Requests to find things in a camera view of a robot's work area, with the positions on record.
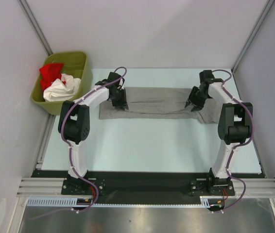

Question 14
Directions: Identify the white t shirt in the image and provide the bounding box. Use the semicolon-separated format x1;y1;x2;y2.
43;73;81;102

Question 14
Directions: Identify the grey t shirt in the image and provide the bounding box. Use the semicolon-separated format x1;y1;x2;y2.
99;87;221;124

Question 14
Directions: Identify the aluminium frame rail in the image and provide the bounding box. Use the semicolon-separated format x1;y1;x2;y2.
17;178;275;198

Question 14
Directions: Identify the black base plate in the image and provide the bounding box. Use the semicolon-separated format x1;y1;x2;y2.
31;170;264;205

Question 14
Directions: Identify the right aluminium corner post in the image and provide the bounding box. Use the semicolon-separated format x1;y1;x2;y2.
231;0;275;73

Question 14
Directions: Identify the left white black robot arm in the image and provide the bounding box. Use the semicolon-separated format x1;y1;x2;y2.
58;85;128;195

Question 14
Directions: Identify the left aluminium corner post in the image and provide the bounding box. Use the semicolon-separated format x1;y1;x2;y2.
17;0;53;56

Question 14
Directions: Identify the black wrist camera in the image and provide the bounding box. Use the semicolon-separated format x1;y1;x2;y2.
199;70;223;84
95;72;125;90

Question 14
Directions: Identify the red t shirt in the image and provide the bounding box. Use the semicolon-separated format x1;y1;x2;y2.
39;63;66;91

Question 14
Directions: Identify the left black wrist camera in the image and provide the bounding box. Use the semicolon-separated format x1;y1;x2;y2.
95;72;125;90

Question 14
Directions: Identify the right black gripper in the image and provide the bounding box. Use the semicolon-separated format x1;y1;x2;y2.
186;86;211;111

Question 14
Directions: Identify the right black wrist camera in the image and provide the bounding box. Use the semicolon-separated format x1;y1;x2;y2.
199;70;223;84

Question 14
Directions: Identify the aluminium corner post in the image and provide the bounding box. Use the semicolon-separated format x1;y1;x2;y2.
17;0;53;56
231;0;275;73

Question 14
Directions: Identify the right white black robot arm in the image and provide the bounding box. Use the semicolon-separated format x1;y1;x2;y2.
186;79;254;196

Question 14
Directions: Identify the grey slotted cable duct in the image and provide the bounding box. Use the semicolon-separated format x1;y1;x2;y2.
27;197;223;208

